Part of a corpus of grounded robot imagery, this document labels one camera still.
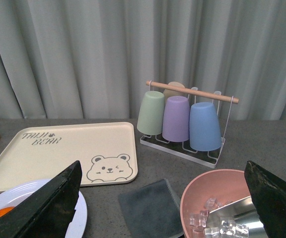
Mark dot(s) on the metal ice scoop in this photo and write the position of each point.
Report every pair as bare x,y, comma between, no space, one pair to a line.
243,212

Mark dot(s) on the clear ice cube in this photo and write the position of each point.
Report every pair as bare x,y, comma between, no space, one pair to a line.
199,219
228,228
212,204

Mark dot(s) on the white wire cup rack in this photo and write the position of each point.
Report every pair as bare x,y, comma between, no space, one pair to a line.
183,149

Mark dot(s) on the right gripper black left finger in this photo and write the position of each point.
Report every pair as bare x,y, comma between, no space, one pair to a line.
47,212

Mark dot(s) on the beige tumbler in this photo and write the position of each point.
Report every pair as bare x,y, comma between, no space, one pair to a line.
169,93

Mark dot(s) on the pink bowl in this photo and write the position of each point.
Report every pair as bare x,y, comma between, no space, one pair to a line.
226,185

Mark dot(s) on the light green tumbler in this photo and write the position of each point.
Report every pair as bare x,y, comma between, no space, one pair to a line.
150,120

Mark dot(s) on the purple tumbler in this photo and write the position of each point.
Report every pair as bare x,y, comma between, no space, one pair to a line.
176,119

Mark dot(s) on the white round ribbed plate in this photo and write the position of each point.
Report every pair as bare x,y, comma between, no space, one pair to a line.
17,194

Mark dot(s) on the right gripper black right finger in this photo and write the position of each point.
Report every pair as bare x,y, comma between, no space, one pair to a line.
268,193

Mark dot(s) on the blue tumbler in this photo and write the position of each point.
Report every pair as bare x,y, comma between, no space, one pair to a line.
204,129

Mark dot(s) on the beige bear serving tray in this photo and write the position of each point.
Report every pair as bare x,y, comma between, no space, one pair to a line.
106,151

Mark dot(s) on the grey folded cloth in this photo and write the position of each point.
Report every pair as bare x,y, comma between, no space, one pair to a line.
152,211

